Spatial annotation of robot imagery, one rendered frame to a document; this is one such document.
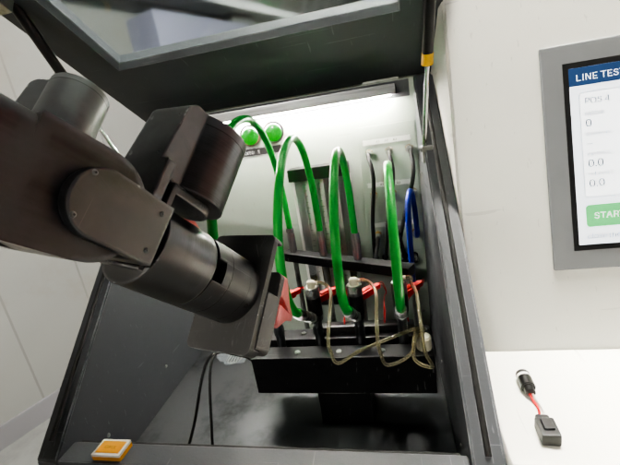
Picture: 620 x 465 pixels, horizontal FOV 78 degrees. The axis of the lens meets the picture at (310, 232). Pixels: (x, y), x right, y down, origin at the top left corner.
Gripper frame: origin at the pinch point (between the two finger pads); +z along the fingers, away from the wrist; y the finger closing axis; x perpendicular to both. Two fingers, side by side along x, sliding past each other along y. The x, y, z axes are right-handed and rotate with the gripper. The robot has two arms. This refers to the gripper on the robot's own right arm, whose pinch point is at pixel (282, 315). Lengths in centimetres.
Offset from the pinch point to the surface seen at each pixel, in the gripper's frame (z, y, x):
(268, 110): 20, 50, 27
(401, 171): 40, 44, 0
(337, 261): 10.9, 10.2, -0.2
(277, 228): 6.5, 13.4, 7.8
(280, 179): 5.9, 21.1, 8.8
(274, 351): 31.9, -1.0, 19.6
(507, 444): 25.2, -8.3, -20.6
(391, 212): 11.8, 17.9, -6.8
